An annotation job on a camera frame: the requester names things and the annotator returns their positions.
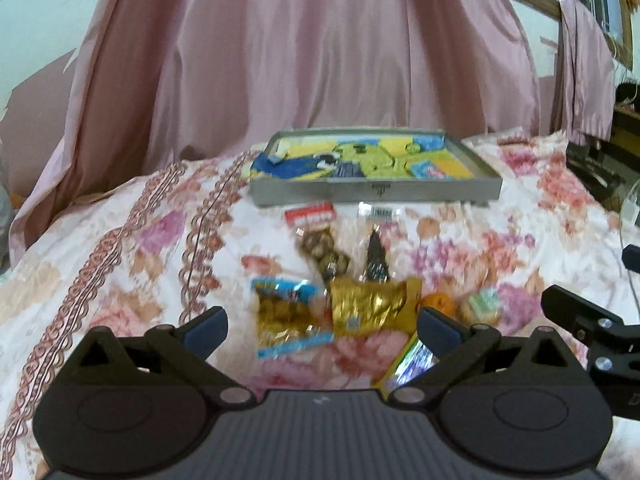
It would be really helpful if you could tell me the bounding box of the green label pastry packet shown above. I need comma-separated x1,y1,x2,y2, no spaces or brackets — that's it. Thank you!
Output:
459,291,503,322

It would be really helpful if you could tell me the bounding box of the dark wooden furniture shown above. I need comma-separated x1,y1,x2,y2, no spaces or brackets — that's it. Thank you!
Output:
565,82,640,211

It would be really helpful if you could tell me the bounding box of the clear packet with dark snack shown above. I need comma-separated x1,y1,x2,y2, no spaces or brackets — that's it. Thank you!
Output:
357,202,396,286

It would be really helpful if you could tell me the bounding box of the blue yellow snack packet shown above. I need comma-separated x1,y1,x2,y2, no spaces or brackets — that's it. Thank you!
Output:
251,277,335,360

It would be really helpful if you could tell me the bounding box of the red label clear snack packet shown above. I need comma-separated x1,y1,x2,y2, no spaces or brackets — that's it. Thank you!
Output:
285,202,351,281

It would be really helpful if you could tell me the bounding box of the green yellow snack packet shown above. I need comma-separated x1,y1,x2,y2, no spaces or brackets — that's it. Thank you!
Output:
371,332,441,396

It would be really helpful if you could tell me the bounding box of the narrow pink curtain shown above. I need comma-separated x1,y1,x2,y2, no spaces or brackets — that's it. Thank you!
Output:
550,0,617,147

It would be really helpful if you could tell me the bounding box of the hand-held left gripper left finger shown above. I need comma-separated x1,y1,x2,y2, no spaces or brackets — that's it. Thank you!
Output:
70,306,256,411

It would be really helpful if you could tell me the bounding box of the small orange mandarin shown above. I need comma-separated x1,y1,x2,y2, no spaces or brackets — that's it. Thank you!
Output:
420,292,458,321

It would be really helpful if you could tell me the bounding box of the gold foil snack packet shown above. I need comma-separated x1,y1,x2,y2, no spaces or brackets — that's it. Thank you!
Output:
327,276,423,337

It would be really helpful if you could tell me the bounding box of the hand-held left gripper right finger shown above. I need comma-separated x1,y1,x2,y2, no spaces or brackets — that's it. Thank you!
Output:
387,306,581,409

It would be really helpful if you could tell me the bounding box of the grey box with colourful lining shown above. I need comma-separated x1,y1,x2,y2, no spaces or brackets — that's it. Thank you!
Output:
248,129,502,207

